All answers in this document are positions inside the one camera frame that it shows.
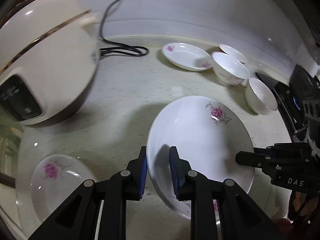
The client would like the black stove top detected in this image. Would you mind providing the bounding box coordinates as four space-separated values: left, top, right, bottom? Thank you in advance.
255 65 319 142

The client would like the white bowl orange pattern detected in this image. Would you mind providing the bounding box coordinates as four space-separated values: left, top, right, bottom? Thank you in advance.
219 44 248 64

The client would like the white rice cooker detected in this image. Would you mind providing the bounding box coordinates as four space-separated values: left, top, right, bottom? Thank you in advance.
1 0 101 127

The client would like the black power cable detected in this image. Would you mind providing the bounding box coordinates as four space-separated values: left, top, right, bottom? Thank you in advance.
98 0 149 58

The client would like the white bowl red pattern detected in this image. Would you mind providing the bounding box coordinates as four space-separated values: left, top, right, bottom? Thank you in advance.
212 51 250 86

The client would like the right hand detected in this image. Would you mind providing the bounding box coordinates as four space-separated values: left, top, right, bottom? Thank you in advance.
287 191 319 224

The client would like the white floral plate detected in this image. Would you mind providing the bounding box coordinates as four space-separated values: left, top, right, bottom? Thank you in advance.
30 154 97 223
146 96 254 219
162 42 213 72

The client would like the white bowl blue rim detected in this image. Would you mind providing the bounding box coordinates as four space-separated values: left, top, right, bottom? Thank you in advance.
245 77 278 115

